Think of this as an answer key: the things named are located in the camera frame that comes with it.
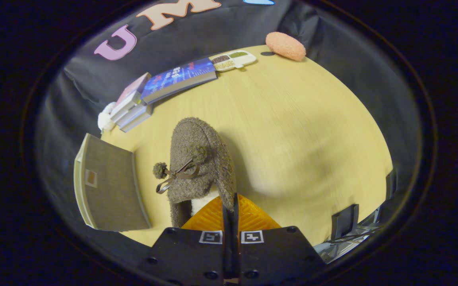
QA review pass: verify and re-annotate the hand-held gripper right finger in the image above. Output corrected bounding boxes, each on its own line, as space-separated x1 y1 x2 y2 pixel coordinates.
231 193 328 286

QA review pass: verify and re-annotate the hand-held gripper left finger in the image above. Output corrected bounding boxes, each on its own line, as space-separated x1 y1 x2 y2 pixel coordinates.
138 195 232 286

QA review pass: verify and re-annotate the grey fabric storage box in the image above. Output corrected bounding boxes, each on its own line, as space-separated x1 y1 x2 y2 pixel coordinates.
73 133 152 232

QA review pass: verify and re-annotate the brown fuzzy bow shoe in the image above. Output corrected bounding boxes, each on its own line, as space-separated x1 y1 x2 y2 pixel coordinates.
152 117 237 228

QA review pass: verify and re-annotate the black table clamp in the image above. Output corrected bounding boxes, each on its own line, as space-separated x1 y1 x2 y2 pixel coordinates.
331 204 360 241

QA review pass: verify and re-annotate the grey paperback book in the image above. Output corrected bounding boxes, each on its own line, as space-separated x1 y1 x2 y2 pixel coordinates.
117 104 153 133

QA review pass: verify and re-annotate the white fluffy object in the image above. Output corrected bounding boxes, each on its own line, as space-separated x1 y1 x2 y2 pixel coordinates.
97 102 117 133

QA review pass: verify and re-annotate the pink cover book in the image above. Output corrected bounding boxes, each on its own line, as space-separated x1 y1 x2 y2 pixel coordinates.
115 72 151 106

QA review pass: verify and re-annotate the blue cover book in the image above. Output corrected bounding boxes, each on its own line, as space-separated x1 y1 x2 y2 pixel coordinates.
140 58 217 105

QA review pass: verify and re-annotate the white divided grain dish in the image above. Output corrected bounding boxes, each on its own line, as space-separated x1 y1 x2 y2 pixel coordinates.
209 50 257 72

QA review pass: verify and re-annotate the orange fuzzy oval pad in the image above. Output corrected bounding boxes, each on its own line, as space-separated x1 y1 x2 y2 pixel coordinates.
265 32 307 62

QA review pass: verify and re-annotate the black backdrop cloth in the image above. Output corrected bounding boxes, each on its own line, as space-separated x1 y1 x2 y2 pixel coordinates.
34 0 424 261

